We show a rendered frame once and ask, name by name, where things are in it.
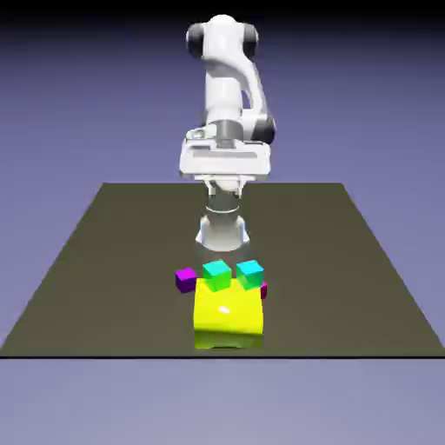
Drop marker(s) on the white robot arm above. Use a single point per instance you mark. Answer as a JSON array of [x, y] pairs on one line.
[[222, 69]]

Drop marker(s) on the large yellow box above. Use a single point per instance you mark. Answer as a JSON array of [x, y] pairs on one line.
[[227, 313]]

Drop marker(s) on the small cyan cube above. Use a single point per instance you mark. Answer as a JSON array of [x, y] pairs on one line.
[[249, 274], [217, 275]]

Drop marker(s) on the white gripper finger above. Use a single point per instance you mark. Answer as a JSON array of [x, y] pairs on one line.
[[210, 185], [237, 186]]

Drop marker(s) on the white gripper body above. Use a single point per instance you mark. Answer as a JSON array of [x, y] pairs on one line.
[[224, 160]]

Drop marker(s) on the small purple cube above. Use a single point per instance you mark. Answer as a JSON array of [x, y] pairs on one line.
[[186, 280]]

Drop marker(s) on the small magenta cube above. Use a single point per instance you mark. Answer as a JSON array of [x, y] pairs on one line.
[[264, 290]]

